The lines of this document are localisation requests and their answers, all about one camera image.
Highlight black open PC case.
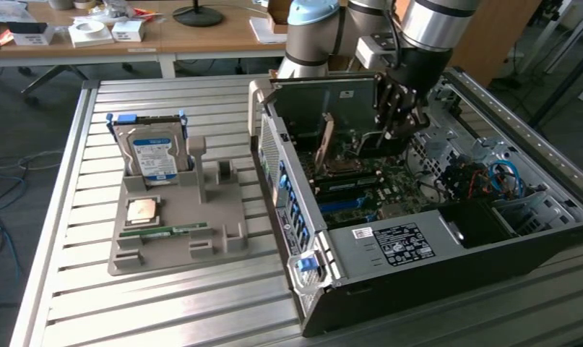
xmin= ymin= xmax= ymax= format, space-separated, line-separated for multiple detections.
xmin=249 ymin=67 xmax=583 ymax=339

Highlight grey metal disk bay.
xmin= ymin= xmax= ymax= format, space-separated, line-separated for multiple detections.
xmin=492 ymin=190 xmax=578 ymax=238

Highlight white box with black lid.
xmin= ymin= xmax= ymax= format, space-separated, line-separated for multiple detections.
xmin=6 ymin=21 xmax=57 ymax=47

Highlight silver power supply unit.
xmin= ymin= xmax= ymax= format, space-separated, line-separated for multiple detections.
xmin=327 ymin=211 xmax=466 ymax=280

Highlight small white labelled box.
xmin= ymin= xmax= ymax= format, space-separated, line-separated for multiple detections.
xmin=111 ymin=20 xmax=147 ymax=43

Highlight green bare RAM stick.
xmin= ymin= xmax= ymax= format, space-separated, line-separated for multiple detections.
xmin=118 ymin=223 xmax=210 ymax=240

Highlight grey parts rack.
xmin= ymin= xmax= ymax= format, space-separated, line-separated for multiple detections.
xmin=106 ymin=134 xmax=254 ymax=278

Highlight clear plastic bag pile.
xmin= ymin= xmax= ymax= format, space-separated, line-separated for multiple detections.
xmin=86 ymin=0 xmax=170 ymax=25

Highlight blue expansion slot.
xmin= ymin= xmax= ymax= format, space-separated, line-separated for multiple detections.
xmin=318 ymin=197 xmax=370 ymax=215

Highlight grey floor cable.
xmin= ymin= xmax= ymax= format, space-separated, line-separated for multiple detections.
xmin=0 ymin=150 xmax=65 ymax=173

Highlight hard disk with blue carrier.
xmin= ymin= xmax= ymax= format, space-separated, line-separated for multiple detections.
xmin=105 ymin=110 xmax=197 ymax=188

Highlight graphics card with metal bracket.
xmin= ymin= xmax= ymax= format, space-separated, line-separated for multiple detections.
xmin=314 ymin=111 xmax=414 ymax=173

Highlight white box with white ring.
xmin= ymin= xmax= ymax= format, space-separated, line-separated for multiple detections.
xmin=69 ymin=20 xmax=117 ymax=48

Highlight wooden desk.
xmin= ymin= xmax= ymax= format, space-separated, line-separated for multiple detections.
xmin=0 ymin=0 xmax=426 ymax=79

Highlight blue case latch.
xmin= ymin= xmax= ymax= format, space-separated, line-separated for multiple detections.
xmin=297 ymin=254 xmax=321 ymax=273

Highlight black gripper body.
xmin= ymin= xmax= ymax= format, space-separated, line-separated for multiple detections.
xmin=385 ymin=46 xmax=454 ymax=97

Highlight labelled RAM stick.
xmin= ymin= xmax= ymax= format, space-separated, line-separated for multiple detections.
xmin=318 ymin=176 xmax=377 ymax=193

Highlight blue disk wire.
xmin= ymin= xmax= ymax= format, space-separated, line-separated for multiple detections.
xmin=486 ymin=158 xmax=528 ymax=200

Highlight red orange drive wires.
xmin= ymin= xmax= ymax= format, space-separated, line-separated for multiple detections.
xmin=468 ymin=168 xmax=493 ymax=199

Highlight dark camera cable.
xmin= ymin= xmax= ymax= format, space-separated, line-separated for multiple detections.
xmin=384 ymin=0 xmax=406 ymax=68

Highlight metal CPU socket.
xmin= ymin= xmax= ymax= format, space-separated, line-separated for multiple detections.
xmin=325 ymin=151 xmax=363 ymax=178

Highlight green motherboard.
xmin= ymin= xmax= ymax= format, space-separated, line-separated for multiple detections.
xmin=294 ymin=135 xmax=445 ymax=231

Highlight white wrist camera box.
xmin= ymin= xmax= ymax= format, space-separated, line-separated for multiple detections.
xmin=355 ymin=34 xmax=400 ymax=69

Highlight blue floor cable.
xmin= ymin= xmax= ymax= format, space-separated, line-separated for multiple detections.
xmin=0 ymin=158 xmax=30 ymax=308

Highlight brown cardboard box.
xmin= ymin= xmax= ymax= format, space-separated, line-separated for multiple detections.
xmin=266 ymin=0 xmax=293 ymax=25

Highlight copper topped CPU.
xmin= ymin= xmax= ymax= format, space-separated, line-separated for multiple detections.
xmin=125 ymin=197 xmax=161 ymax=227

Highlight white paper sheet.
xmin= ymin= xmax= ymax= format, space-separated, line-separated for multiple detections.
xmin=249 ymin=16 xmax=290 ymax=44

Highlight wooden cabinet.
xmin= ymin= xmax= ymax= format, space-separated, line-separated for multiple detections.
xmin=394 ymin=0 xmax=546 ymax=87

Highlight black monitor stand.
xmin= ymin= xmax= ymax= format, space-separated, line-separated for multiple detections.
xmin=173 ymin=0 xmax=225 ymax=28

